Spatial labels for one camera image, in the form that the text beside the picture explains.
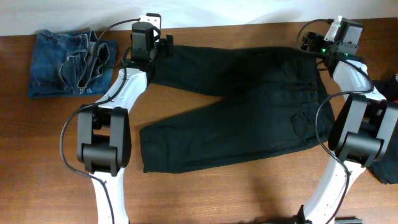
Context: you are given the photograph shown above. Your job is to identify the folded blue denim jeans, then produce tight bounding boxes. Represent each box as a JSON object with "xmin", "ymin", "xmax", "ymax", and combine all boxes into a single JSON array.
[{"xmin": 29, "ymin": 29, "xmax": 117, "ymax": 98}]

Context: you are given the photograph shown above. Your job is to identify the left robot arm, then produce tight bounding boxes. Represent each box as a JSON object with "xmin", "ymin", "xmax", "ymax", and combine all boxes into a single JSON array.
[{"xmin": 77, "ymin": 14, "xmax": 174, "ymax": 223}]

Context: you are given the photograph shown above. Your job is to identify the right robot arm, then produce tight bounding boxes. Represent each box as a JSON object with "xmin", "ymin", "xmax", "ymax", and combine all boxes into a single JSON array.
[{"xmin": 291, "ymin": 16, "xmax": 397, "ymax": 224}]

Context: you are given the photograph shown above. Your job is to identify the black shorts garment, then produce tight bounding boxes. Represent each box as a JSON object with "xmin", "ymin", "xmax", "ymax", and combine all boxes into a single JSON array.
[{"xmin": 140, "ymin": 45, "xmax": 335, "ymax": 173}]

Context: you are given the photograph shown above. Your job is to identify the dark garment with red trim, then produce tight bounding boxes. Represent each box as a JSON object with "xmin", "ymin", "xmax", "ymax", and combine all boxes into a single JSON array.
[{"xmin": 369, "ymin": 74, "xmax": 398, "ymax": 185}]

